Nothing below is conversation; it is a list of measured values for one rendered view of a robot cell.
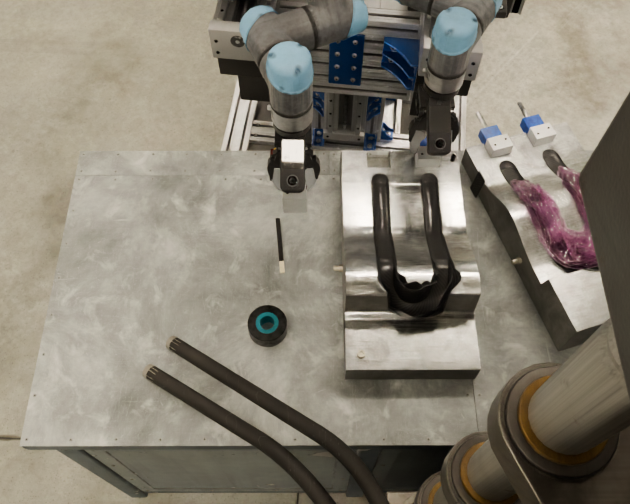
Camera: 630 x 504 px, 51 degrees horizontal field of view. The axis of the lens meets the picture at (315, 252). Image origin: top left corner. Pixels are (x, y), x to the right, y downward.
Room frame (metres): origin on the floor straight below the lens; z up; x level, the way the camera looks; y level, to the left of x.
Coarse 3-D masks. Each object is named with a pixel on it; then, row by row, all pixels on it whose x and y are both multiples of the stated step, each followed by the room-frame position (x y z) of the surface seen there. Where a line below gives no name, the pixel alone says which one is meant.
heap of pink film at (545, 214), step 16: (560, 176) 0.85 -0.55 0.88; (576, 176) 0.83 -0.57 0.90; (528, 192) 0.79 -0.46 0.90; (544, 192) 0.79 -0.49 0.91; (576, 192) 0.79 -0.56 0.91; (528, 208) 0.75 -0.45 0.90; (544, 208) 0.74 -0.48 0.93; (544, 224) 0.71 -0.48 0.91; (560, 224) 0.71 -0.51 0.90; (544, 240) 0.68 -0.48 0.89; (560, 240) 0.67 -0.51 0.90; (576, 240) 0.68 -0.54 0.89; (560, 256) 0.64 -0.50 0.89; (576, 256) 0.64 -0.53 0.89; (592, 256) 0.64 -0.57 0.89
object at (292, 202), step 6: (306, 192) 0.76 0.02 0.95; (282, 198) 0.75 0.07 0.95; (288, 198) 0.74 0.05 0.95; (294, 198) 0.74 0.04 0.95; (300, 198) 0.74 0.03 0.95; (306, 198) 0.74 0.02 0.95; (288, 204) 0.74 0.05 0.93; (294, 204) 0.74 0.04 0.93; (300, 204) 0.74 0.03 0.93; (306, 204) 0.74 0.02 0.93; (288, 210) 0.74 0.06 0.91; (294, 210) 0.74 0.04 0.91; (300, 210) 0.74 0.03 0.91; (306, 210) 0.74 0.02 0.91
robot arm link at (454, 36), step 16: (448, 16) 0.92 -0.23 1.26; (464, 16) 0.92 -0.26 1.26; (432, 32) 0.92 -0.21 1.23; (448, 32) 0.89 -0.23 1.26; (464, 32) 0.88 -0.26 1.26; (480, 32) 0.93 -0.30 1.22; (432, 48) 0.90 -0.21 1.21; (448, 48) 0.88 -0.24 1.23; (464, 48) 0.88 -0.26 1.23; (432, 64) 0.89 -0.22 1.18; (448, 64) 0.87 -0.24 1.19; (464, 64) 0.88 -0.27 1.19
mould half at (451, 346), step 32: (352, 160) 0.88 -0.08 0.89; (448, 160) 0.88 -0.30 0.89; (352, 192) 0.80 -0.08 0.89; (416, 192) 0.80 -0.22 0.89; (448, 192) 0.80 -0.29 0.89; (352, 224) 0.72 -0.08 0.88; (416, 224) 0.72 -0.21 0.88; (448, 224) 0.72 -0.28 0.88; (352, 256) 0.63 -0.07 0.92; (416, 256) 0.63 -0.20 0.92; (352, 288) 0.55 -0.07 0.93; (480, 288) 0.55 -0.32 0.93; (352, 320) 0.51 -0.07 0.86; (384, 320) 0.51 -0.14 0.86; (416, 320) 0.51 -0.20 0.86; (448, 320) 0.51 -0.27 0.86; (352, 352) 0.45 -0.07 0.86; (384, 352) 0.45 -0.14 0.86; (416, 352) 0.45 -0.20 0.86; (448, 352) 0.45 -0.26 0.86
